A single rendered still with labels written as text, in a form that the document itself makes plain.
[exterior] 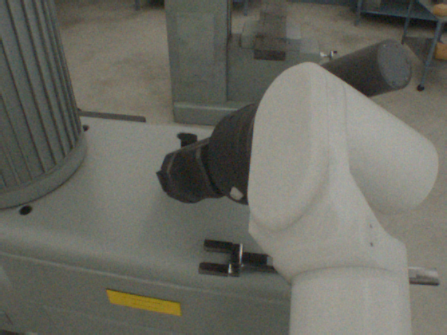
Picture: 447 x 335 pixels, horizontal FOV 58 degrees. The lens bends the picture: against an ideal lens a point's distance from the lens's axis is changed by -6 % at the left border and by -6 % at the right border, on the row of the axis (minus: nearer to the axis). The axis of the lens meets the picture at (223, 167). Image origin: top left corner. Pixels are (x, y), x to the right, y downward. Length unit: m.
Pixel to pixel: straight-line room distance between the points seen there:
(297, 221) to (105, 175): 0.37
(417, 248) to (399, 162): 2.88
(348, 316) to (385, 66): 0.16
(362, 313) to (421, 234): 3.05
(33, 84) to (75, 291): 0.25
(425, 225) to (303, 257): 3.12
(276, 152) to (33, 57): 0.31
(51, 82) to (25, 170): 0.11
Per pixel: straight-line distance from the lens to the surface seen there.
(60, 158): 0.54
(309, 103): 0.24
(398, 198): 0.30
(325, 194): 0.21
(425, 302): 2.90
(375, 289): 0.22
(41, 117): 0.50
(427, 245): 3.20
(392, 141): 0.28
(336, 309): 0.21
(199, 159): 0.38
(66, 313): 0.64
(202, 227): 0.47
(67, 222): 0.50
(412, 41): 5.43
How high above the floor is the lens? 2.24
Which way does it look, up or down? 40 degrees down
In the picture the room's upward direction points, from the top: straight up
